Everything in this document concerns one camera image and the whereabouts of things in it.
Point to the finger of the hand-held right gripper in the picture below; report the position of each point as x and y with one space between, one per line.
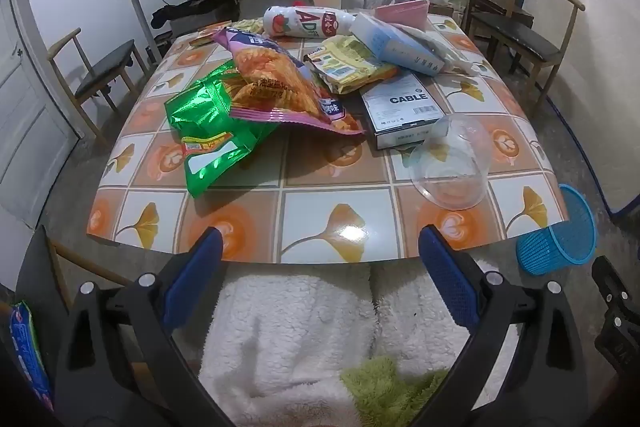
611 282
622 347

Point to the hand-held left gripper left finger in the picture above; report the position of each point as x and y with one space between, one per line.
192 279

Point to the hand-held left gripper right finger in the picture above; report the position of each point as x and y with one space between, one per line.
450 279

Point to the blue plastic wastebasket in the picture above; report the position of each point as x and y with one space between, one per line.
565 237

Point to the green snack bag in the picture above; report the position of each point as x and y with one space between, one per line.
210 107

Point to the purple chip bag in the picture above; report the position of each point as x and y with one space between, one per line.
270 72

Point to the clear plastic cup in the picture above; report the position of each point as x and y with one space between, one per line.
450 177

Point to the green fuzzy cloth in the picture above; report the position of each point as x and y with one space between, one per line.
385 392

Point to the blue green printed packet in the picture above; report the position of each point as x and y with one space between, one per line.
30 357

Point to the white plastic wrapper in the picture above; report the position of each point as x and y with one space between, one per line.
450 52

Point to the wooden chair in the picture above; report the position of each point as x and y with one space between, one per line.
105 67
520 34

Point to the white door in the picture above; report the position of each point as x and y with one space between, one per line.
25 107

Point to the large yellow snack packet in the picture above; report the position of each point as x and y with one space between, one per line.
345 62

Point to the orange biscuit packet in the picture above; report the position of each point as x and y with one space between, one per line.
205 38

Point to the light blue carton box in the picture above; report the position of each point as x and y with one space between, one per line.
390 42

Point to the white mattress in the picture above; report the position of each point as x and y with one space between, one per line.
590 32

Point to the black clothes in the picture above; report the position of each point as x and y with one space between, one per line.
185 12

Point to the pink packet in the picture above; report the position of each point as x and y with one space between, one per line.
405 12

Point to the white yogurt bottle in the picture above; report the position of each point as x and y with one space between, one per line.
305 21

